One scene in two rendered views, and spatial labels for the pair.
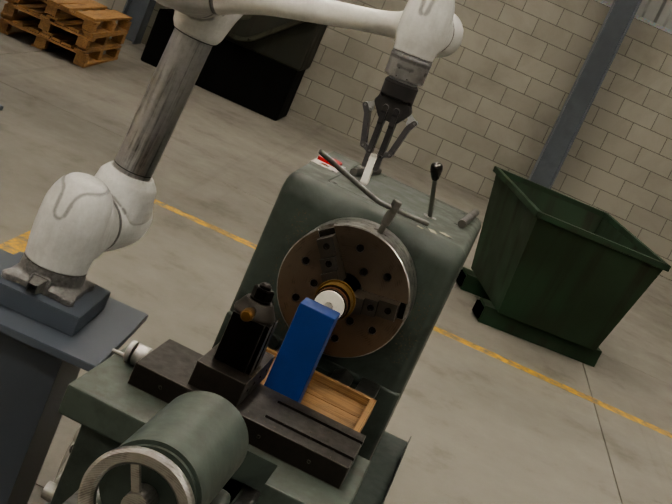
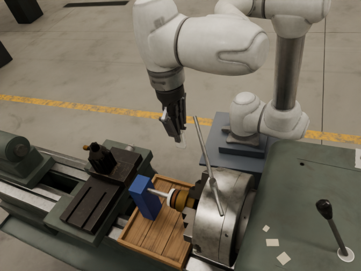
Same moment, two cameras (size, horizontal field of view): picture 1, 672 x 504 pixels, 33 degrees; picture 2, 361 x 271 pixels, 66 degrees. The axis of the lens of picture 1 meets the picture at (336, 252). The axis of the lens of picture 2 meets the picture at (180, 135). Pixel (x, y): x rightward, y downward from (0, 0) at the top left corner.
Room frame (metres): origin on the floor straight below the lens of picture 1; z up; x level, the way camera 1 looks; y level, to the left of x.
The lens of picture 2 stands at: (2.74, -0.51, 1.99)
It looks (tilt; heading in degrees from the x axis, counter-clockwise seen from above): 45 degrees down; 118
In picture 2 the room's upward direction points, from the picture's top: 14 degrees counter-clockwise
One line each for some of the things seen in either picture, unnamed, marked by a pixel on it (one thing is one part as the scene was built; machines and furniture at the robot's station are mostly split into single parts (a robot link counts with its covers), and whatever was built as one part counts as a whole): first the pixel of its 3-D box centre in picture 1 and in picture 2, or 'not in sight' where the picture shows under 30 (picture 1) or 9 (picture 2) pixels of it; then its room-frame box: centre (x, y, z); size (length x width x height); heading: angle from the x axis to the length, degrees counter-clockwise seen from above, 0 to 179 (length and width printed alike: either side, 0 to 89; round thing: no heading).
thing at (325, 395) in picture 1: (287, 391); (167, 216); (2.32, -0.03, 0.88); 0.36 x 0.30 x 0.04; 83
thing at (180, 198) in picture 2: (333, 301); (184, 201); (2.44, -0.04, 1.08); 0.09 x 0.09 x 0.09; 83
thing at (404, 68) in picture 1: (407, 69); (166, 73); (2.46, 0.02, 1.61); 0.09 x 0.09 x 0.06
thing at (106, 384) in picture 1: (222, 438); (102, 186); (1.94, 0.05, 0.89); 0.53 x 0.30 x 0.06; 83
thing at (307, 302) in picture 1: (299, 355); (146, 198); (2.25, -0.02, 1.00); 0.08 x 0.06 x 0.23; 83
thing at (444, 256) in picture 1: (364, 261); (351, 249); (2.99, -0.08, 1.06); 0.59 x 0.48 x 0.39; 173
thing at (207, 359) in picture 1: (233, 369); (113, 171); (2.02, 0.09, 1.00); 0.20 x 0.10 x 0.05; 173
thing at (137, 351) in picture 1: (132, 351); (130, 147); (2.02, 0.28, 0.95); 0.07 x 0.04 x 0.04; 83
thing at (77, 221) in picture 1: (74, 219); (246, 112); (2.57, 0.60, 0.97); 0.18 x 0.16 x 0.22; 167
